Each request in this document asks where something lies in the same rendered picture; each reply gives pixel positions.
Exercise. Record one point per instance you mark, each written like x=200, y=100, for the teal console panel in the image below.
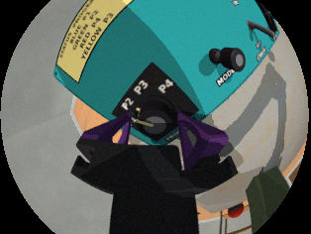
x=157, y=57

